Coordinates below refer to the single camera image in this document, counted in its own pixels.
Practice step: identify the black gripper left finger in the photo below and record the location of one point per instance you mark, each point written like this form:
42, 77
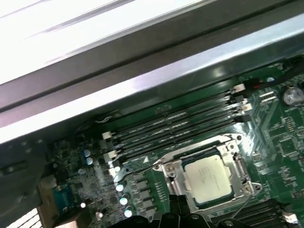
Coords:
174, 204

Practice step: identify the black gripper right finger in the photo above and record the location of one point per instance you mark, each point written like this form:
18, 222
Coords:
185, 206

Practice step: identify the CPU with silver heat spreader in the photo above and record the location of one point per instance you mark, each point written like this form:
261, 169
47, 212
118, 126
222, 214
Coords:
209, 175

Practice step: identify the thin metal locking lever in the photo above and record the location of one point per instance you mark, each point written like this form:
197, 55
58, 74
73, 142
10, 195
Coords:
126, 171
242, 205

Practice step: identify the black RAM slot bank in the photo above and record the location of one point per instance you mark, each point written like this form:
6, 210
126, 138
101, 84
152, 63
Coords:
261, 213
178, 128

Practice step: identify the silver round capacitor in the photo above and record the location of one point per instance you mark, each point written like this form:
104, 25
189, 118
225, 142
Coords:
86, 152
124, 200
119, 188
128, 211
89, 161

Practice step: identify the green motherboard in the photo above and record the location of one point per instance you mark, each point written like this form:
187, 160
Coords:
273, 147

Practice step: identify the blue serial port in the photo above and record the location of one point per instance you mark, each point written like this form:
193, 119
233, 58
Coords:
61, 198

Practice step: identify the metal rear port housing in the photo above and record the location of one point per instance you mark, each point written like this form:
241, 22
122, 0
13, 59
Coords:
46, 213

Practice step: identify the black open PC case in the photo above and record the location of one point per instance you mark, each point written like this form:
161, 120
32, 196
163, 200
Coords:
142, 71

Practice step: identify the silver coin battery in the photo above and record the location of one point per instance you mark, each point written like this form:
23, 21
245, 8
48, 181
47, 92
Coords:
292, 96

